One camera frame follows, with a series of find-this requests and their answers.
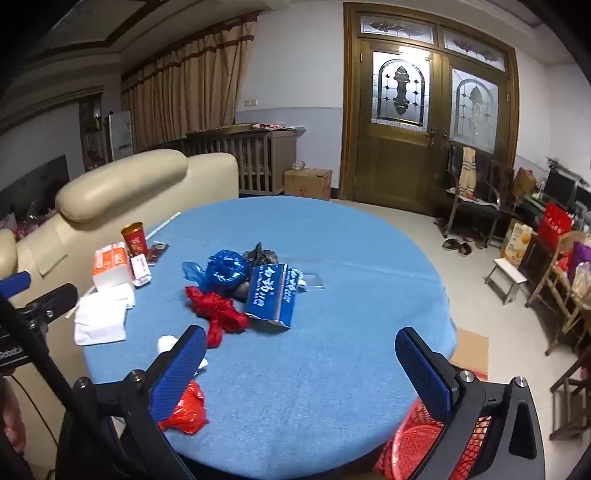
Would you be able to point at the black monitor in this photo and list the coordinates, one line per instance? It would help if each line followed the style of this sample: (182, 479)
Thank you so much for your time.
(561, 187)

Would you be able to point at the yellow white carton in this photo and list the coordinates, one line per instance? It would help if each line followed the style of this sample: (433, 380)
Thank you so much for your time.
(515, 244)

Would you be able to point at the small white pink box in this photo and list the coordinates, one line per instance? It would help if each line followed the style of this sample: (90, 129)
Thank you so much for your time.
(140, 270)

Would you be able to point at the flat cardboard sheet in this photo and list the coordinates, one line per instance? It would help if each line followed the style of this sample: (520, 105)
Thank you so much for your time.
(471, 346)

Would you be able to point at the wooden slatted crib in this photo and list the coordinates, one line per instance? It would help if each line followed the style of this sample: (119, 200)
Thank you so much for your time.
(258, 157)

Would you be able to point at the red plastic basket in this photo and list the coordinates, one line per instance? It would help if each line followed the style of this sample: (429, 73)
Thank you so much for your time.
(406, 447)

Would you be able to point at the beige curtain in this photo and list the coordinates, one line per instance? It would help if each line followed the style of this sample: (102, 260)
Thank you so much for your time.
(194, 92)

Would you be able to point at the dark snack packet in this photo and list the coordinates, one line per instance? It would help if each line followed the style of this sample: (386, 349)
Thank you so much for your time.
(157, 251)

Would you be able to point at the small red plastic bag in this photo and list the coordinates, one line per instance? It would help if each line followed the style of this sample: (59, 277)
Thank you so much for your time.
(189, 410)

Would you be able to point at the dark wooden side table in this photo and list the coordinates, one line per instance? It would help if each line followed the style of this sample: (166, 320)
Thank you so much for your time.
(535, 261)

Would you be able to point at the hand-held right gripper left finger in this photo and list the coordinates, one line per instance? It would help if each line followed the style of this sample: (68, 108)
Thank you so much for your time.
(180, 369)

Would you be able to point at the black television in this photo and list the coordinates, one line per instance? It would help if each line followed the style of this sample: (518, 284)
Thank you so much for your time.
(37, 189)

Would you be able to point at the red patterned cloth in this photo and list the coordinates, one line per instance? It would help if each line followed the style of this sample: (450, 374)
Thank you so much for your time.
(272, 126)

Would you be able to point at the large brown wooden chair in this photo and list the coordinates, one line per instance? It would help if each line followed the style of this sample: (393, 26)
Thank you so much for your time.
(577, 383)

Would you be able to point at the red paper cup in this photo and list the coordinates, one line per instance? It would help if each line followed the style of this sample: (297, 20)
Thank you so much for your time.
(136, 242)

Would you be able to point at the white step stool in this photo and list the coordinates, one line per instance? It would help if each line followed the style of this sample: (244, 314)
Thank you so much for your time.
(508, 272)

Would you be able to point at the dark plastic bag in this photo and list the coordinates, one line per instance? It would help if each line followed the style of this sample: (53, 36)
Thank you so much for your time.
(263, 256)

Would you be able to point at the red gift bag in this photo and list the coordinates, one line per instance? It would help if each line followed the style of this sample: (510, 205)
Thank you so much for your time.
(554, 219)

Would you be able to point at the wicker chair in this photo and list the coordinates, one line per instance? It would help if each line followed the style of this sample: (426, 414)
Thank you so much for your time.
(565, 277)

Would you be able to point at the small open cardboard box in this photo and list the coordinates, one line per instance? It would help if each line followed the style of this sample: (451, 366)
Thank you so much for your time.
(525, 181)

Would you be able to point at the orange white tissue box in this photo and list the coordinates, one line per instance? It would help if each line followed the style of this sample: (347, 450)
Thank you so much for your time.
(108, 263)

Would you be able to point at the black metal armchair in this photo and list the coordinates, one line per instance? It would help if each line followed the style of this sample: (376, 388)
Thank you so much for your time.
(475, 203)

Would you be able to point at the clear plastic tray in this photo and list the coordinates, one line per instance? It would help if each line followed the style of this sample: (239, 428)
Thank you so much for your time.
(314, 281)

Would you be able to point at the blue tablecloth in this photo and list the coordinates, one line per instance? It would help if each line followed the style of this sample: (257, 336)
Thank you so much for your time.
(323, 258)

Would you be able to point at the striped towel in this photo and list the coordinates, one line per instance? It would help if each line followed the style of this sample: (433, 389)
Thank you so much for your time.
(466, 170)

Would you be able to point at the purple bag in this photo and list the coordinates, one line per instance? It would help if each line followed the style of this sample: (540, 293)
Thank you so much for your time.
(581, 258)

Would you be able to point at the dark wooden chair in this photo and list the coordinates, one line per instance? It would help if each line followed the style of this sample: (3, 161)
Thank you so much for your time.
(503, 177)

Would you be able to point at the wooden double door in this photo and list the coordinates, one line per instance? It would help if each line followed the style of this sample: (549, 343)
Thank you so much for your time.
(397, 161)

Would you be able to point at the beige leather sofa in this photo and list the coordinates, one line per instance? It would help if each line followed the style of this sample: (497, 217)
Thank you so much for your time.
(115, 180)

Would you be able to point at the large red plastic bag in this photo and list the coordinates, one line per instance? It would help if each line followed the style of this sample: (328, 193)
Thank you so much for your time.
(217, 309)

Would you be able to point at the blue plastic bag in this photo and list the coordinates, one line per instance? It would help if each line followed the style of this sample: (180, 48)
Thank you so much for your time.
(226, 270)

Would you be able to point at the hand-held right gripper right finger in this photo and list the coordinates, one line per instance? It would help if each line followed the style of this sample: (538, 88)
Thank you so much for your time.
(422, 369)

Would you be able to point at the dark wooden cabinet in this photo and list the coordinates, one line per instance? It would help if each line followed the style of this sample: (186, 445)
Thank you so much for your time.
(92, 134)

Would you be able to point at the white tissue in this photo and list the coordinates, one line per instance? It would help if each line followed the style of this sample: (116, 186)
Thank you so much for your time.
(166, 344)

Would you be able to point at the blue carton box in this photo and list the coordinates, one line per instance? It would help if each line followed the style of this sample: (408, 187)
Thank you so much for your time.
(270, 295)

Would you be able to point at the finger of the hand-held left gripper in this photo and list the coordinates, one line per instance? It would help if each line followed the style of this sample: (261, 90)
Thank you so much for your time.
(14, 284)
(53, 300)

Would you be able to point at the brown cardboard box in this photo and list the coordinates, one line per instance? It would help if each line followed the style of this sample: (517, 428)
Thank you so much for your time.
(307, 184)

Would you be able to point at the white standing air conditioner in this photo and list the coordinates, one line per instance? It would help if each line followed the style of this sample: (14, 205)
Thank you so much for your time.
(121, 136)

